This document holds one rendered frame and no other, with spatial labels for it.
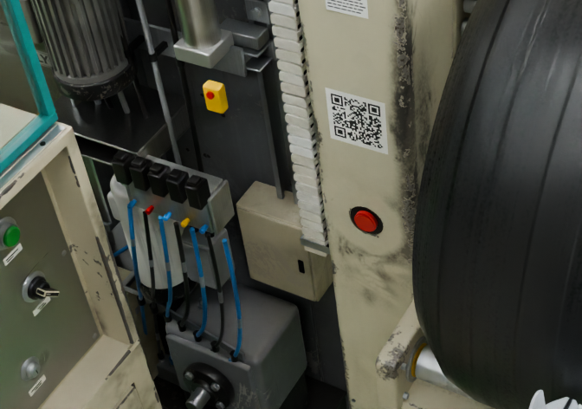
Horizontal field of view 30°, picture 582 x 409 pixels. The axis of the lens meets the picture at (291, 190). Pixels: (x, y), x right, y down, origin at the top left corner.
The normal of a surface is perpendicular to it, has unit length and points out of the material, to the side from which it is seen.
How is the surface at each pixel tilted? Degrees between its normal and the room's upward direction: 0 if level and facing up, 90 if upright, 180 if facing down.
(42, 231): 90
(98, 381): 0
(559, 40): 33
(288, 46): 90
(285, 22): 90
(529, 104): 44
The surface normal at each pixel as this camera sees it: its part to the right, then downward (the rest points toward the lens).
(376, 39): -0.50, 0.63
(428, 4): 0.86, 0.28
